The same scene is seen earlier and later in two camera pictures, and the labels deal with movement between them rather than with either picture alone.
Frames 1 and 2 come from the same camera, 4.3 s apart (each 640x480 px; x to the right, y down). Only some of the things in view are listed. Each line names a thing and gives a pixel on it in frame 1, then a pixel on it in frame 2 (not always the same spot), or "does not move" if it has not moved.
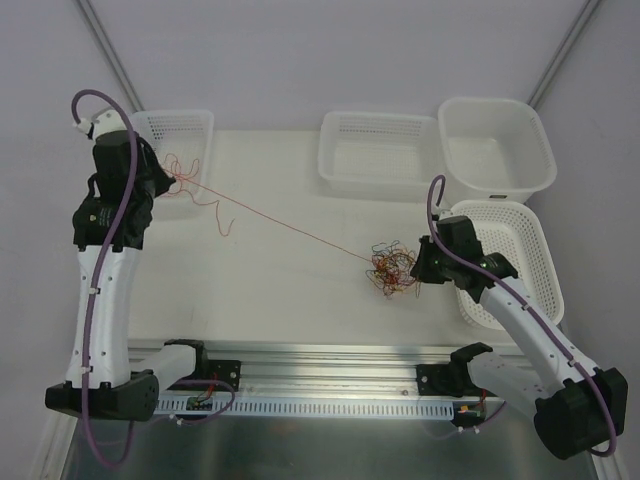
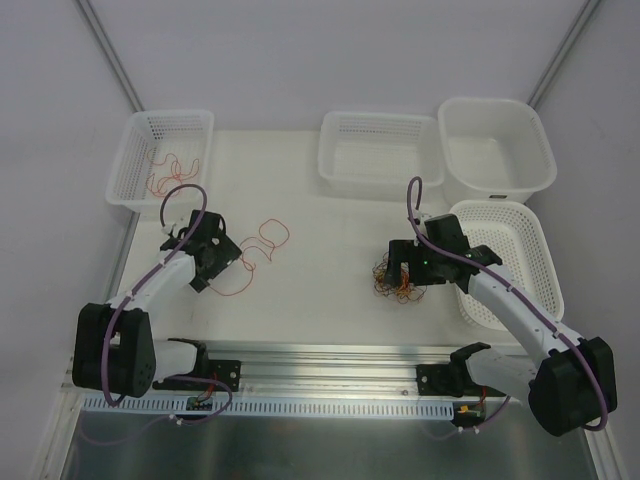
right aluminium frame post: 573,34 does not move
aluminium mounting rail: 294,371 does not move
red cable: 185,173 -> 272,234
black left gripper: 154,176 -> 220,261
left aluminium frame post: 111,56 does not move
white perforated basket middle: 378,156 does not move
